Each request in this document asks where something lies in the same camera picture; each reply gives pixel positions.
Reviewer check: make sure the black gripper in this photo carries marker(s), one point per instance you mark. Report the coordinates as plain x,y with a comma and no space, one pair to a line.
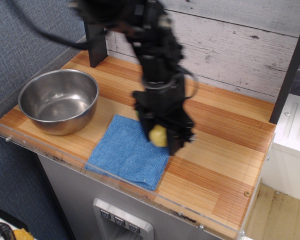
164,106

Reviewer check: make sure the yellow toy potato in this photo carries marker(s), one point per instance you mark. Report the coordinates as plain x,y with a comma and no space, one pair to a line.
158,136

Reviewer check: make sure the blue microfiber cloth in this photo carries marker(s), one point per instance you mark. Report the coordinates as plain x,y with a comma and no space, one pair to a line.
125,152

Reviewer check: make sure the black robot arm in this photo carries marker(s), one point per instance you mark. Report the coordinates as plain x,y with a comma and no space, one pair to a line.
148,28

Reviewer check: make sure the silver dispenser button panel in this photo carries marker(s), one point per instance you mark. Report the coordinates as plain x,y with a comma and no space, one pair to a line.
117,224

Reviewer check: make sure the grey toy kitchen cabinet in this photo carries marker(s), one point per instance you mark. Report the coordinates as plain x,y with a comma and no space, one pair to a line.
76,191

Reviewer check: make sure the stainless steel bowl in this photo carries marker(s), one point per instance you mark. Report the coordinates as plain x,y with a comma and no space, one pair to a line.
60,102

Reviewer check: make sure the white ridged side appliance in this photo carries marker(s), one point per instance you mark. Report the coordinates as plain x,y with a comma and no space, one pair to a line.
281,170

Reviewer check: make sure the yellow object bottom left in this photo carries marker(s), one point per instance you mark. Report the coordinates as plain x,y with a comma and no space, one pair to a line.
22,234

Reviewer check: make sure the dark left frame post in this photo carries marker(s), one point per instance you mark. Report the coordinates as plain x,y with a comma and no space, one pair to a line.
97,36

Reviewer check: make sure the dark frame post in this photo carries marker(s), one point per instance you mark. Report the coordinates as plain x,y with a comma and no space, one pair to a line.
97,36
286,85

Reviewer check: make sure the dark right frame post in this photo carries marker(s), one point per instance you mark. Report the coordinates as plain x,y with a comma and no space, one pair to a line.
286,85

